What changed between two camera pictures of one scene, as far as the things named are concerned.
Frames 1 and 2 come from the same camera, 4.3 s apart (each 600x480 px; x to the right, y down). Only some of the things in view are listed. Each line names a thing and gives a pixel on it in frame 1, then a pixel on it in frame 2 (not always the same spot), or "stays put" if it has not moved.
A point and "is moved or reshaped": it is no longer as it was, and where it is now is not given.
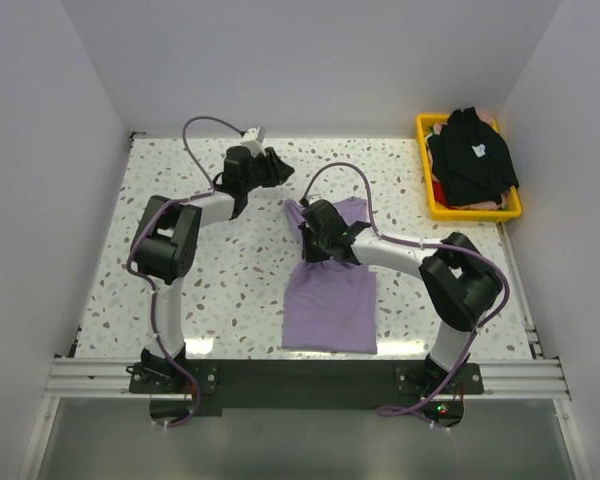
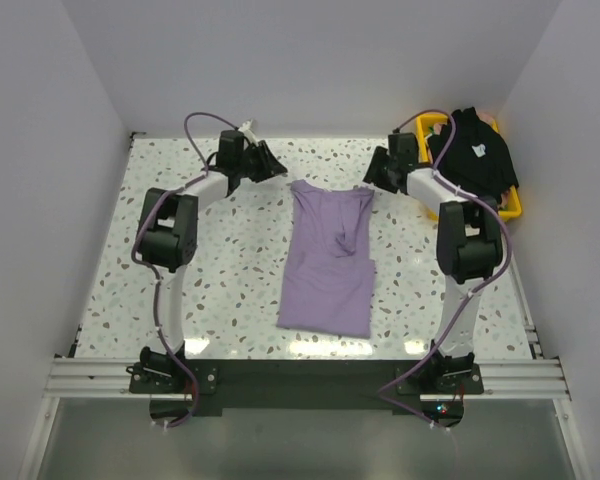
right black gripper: x=308 y=254 → x=372 y=176
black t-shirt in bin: x=472 y=160 stays put
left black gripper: x=276 y=169 → x=270 y=166
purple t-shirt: x=329 y=305 is moved or reshaped
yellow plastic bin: x=513 y=209 stays put
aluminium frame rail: x=110 y=379 stays put
